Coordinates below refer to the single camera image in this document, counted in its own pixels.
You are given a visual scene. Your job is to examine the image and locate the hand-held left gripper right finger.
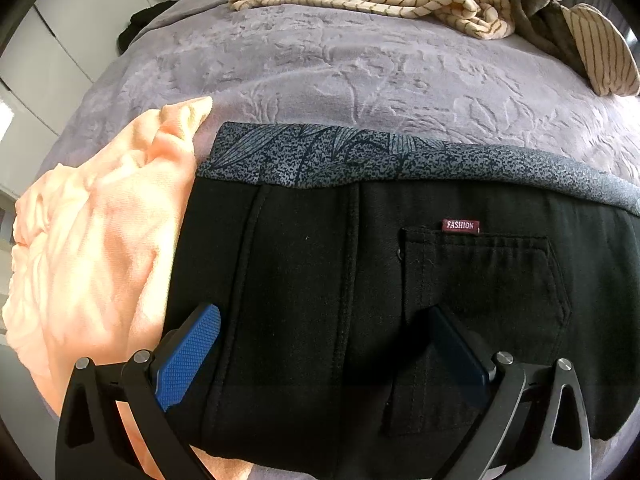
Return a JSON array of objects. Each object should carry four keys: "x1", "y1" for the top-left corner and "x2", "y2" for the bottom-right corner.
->
[{"x1": 425, "y1": 306, "x2": 593, "y2": 480}]

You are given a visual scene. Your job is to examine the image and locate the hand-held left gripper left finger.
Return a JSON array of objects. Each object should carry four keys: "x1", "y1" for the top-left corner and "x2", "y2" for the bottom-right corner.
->
[{"x1": 55, "y1": 303, "x2": 222, "y2": 480}]

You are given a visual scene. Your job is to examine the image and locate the black pants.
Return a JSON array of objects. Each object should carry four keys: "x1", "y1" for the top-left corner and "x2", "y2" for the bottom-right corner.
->
[{"x1": 161, "y1": 121, "x2": 640, "y2": 473}]

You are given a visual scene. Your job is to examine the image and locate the orange cloth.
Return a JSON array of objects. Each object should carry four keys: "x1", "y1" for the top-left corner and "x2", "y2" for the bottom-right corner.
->
[{"x1": 1, "y1": 96, "x2": 257, "y2": 480}]

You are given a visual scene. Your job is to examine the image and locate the lilac embossed blanket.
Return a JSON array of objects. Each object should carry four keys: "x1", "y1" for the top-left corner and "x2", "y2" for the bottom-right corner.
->
[{"x1": 35, "y1": 0, "x2": 640, "y2": 480}]

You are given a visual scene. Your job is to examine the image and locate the dark cloth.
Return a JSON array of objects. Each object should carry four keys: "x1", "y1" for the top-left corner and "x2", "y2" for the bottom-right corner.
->
[{"x1": 117, "y1": 2, "x2": 173, "y2": 53}]

